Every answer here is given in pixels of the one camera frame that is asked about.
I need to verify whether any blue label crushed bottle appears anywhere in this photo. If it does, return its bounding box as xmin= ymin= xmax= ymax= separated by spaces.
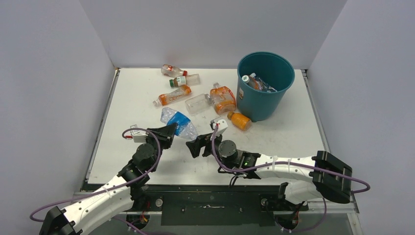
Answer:
xmin=160 ymin=107 xmax=198 ymax=141

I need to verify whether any crushed orange label bottle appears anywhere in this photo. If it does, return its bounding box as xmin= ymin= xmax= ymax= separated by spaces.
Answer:
xmin=209 ymin=82 xmax=236 ymax=115

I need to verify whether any slim orange label bottle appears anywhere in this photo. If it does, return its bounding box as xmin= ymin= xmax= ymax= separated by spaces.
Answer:
xmin=153 ymin=85 xmax=192 ymax=107

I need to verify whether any orange juice bottle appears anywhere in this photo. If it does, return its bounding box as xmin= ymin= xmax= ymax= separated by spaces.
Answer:
xmin=227 ymin=112 xmax=252 ymax=131

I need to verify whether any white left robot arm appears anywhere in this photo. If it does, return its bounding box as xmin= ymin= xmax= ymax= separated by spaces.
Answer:
xmin=39 ymin=123 xmax=178 ymax=235

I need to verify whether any large orange label bottle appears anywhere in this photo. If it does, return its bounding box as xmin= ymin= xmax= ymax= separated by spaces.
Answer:
xmin=241 ymin=75 xmax=261 ymax=91

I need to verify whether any black base frame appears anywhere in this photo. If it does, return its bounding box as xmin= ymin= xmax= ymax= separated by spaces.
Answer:
xmin=127 ymin=185 xmax=308 ymax=226

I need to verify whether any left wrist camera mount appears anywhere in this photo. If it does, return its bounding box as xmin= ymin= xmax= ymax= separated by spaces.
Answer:
xmin=123 ymin=124 xmax=148 ymax=143

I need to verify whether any green cap coffee bottle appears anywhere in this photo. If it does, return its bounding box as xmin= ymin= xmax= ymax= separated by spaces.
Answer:
xmin=169 ymin=74 xmax=201 ymax=88

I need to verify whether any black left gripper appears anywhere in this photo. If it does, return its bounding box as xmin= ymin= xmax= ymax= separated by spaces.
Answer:
xmin=144 ymin=123 xmax=177 ymax=172

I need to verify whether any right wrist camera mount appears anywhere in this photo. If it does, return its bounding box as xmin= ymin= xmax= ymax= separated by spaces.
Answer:
xmin=210 ymin=117 xmax=228 ymax=136

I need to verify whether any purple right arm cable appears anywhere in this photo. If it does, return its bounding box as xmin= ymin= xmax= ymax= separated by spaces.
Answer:
xmin=211 ymin=124 xmax=371 ymax=234

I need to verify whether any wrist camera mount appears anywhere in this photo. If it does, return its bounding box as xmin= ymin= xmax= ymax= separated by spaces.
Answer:
xmin=123 ymin=124 xmax=148 ymax=143
xmin=210 ymin=117 xmax=228 ymax=136

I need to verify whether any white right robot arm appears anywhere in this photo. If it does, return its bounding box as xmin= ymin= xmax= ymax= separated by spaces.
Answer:
xmin=186 ymin=134 xmax=352 ymax=210

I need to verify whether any teal plastic bin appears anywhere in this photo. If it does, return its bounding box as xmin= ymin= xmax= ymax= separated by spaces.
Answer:
xmin=235 ymin=51 xmax=295 ymax=122

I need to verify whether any red cap clear bottle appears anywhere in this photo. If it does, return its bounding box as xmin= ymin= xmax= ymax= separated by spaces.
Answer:
xmin=161 ymin=64 xmax=188 ymax=77

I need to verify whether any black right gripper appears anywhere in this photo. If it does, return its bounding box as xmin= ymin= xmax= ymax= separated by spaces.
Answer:
xmin=187 ymin=129 xmax=235 ymax=170

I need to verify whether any clear plastic jar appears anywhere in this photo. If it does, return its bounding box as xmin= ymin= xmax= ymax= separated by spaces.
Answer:
xmin=185 ymin=94 xmax=212 ymax=116

